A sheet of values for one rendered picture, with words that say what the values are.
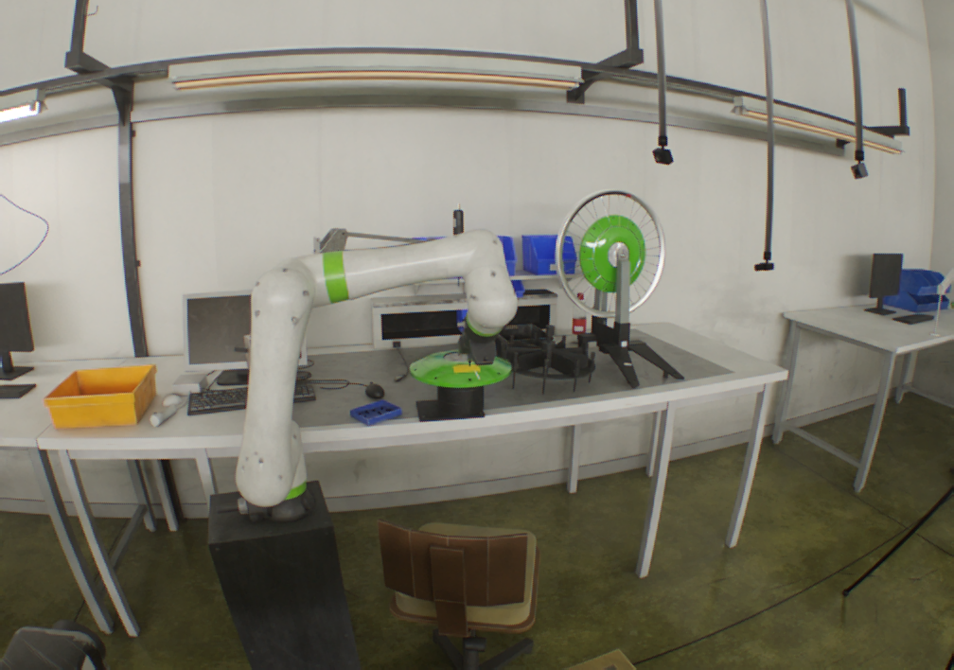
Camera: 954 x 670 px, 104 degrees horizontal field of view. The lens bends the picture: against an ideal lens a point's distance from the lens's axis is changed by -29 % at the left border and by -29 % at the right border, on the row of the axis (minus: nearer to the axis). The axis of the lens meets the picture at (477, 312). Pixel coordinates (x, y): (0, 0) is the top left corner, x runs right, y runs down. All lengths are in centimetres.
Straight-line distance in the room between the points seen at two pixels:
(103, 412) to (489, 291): 130
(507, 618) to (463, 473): 157
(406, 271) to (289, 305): 29
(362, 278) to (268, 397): 33
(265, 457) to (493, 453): 186
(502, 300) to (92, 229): 207
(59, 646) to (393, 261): 97
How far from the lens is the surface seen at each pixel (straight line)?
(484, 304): 111
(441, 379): 149
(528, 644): 201
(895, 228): 482
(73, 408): 188
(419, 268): 115
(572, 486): 295
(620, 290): 205
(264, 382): 106
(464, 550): 112
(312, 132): 242
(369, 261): 115
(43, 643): 45
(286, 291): 100
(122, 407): 181
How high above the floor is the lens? 157
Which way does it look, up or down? 12 degrees down
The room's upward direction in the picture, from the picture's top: straight up
